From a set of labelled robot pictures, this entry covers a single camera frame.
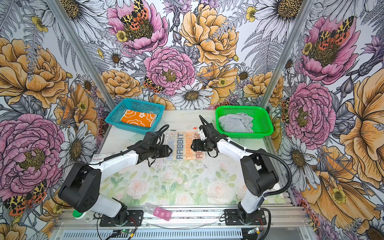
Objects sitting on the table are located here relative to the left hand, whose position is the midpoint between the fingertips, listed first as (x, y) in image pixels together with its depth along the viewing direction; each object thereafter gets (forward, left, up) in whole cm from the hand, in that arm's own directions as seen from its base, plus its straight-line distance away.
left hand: (168, 155), depth 90 cm
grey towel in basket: (+24, -46, +1) cm, 52 cm away
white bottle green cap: (-30, +35, -2) cm, 46 cm away
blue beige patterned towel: (+13, -6, -5) cm, 15 cm away
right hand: (+2, -17, +1) cm, 17 cm away
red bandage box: (+1, +41, -3) cm, 41 cm away
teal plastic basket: (+40, +41, +2) cm, 57 cm away
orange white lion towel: (+34, +26, -5) cm, 43 cm away
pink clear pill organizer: (-27, +7, -5) cm, 28 cm away
